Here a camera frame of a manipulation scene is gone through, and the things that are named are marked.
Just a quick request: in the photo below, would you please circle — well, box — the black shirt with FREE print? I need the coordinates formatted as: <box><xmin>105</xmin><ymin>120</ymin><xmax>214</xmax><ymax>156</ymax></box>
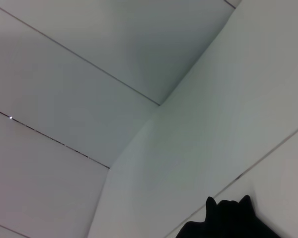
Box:
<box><xmin>175</xmin><ymin>195</ymin><xmax>284</xmax><ymax>238</ymax></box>

